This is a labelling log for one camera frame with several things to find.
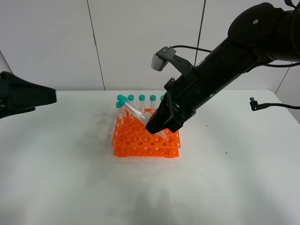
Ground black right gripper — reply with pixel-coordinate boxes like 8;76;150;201
146;70;212;134

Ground green-capped test tube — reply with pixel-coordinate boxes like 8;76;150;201
120;96;157;125
116;101;124;123

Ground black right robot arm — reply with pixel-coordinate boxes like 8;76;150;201
146;0;300;134

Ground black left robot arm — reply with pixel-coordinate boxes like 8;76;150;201
0;71;57;118

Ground orange test tube rack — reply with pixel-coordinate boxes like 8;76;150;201
111;111;180;158

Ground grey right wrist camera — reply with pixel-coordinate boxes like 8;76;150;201
151;54;168;72

